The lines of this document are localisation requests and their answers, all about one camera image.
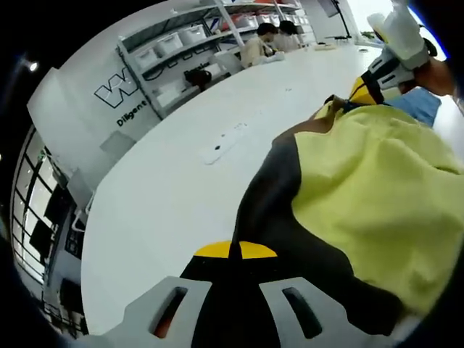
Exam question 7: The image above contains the person's right hand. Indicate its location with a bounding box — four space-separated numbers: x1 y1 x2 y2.
400 59 457 96

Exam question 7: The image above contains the yellow blue grey garment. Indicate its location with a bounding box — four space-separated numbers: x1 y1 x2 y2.
231 88 464 336

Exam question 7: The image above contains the black computer monitor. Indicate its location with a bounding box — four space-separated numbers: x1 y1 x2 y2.
28 184 75 254

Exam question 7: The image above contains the black tripod stand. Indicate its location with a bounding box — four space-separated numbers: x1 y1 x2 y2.
331 0 355 40

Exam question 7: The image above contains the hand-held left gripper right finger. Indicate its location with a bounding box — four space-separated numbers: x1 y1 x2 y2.
237 240 363 348

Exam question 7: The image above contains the white storage bin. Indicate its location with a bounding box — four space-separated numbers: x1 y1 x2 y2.
135 48 160 70
179 24 210 47
155 32 183 56

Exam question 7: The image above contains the white office chair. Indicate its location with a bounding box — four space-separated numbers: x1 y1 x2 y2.
67 170 98 233

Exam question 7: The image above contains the black wall screen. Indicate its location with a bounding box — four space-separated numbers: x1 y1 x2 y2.
318 0 341 18

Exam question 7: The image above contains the grey chair back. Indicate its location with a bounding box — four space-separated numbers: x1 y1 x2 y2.
99 130 138 154
213 50 244 79

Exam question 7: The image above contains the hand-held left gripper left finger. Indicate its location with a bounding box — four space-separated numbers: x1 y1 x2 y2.
125 239 236 348

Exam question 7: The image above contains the grey metal storage shelf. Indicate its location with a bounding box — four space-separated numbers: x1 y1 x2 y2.
217 0 313 49
115 0 248 120

